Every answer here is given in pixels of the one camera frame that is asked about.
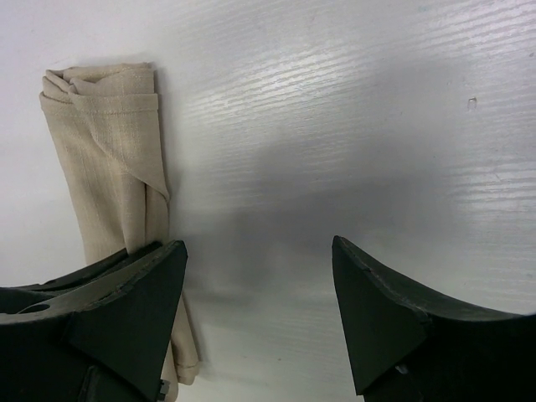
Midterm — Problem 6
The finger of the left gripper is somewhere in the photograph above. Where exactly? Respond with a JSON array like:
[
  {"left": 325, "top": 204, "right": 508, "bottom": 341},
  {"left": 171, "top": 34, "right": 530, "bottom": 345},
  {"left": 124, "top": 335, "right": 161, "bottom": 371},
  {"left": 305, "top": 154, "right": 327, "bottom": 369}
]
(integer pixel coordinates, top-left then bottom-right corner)
[{"left": 1, "top": 242, "right": 162, "bottom": 314}]

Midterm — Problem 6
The beige cloth napkin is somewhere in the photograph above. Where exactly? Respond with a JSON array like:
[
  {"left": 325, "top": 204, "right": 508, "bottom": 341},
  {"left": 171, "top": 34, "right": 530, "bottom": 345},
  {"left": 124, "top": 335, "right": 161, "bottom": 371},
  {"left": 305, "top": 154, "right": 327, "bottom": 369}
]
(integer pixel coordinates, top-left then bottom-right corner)
[{"left": 39, "top": 63, "right": 199, "bottom": 401}]

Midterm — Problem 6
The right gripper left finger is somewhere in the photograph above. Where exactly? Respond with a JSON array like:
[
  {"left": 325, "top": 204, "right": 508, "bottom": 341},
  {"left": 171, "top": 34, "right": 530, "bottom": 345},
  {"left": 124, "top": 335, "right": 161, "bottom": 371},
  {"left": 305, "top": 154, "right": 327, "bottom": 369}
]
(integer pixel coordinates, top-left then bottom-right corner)
[{"left": 1, "top": 240, "right": 188, "bottom": 401}]

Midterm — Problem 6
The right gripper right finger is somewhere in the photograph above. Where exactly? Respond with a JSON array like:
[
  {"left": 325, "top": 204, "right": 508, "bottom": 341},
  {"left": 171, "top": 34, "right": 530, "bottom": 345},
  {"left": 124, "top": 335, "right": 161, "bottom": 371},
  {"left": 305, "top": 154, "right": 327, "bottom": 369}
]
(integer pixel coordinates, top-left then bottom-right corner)
[{"left": 332, "top": 236, "right": 535, "bottom": 401}]

